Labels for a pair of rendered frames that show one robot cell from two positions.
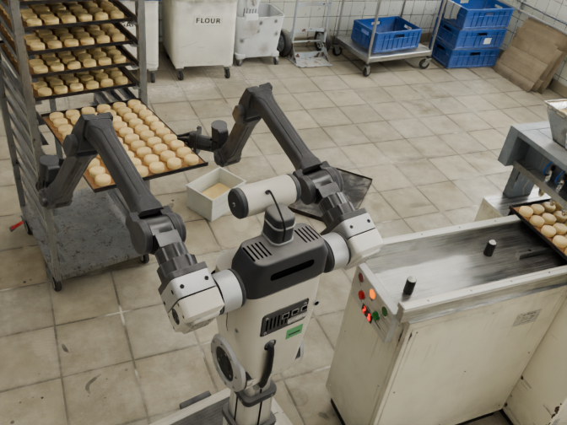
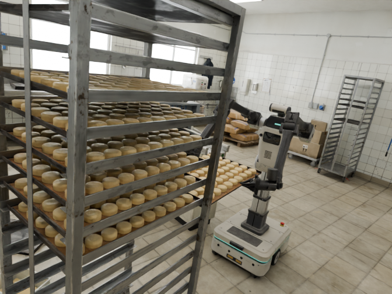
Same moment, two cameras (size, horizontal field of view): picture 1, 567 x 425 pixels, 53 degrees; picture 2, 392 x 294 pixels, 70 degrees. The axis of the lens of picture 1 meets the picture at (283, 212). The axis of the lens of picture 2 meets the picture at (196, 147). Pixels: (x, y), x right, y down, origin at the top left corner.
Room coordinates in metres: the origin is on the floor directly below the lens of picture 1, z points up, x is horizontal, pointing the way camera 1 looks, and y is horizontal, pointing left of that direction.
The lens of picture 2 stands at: (2.30, 2.04, 1.60)
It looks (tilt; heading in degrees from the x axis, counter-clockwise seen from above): 16 degrees down; 254
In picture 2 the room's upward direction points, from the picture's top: 9 degrees clockwise
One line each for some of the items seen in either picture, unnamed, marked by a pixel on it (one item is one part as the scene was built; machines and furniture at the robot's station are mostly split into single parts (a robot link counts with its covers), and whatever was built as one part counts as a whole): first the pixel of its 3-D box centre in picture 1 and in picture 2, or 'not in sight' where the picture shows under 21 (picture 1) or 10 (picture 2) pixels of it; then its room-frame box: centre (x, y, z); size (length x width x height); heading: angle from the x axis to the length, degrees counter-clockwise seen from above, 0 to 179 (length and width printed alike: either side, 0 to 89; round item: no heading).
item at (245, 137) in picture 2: not in sight; (245, 135); (-0.59, -3.86, 0.19); 0.72 x 0.42 x 0.15; 32
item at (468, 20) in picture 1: (475, 13); not in sight; (5.96, -1.61, 0.50); 0.60 x 0.40 x 0.20; 120
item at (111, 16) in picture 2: not in sight; (172, 32); (2.16, 1.18, 1.68); 0.64 x 0.03 x 0.03; 39
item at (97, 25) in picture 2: not in sight; (126, 30); (2.29, 1.03, 1.68); 0.60 x 0.40 x 0.02; 39
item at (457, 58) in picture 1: (462, 51); not in sight; (5.96, -1.61, 0.10); 0.60 x 0.40 x 0.20; 115
